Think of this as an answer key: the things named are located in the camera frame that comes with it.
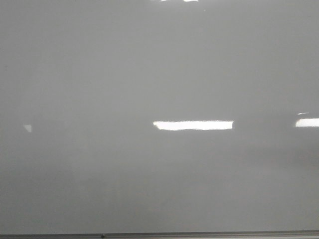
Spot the white whiteboard with aluminium frame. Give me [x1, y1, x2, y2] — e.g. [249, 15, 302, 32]
[0, 0, 319, 237]

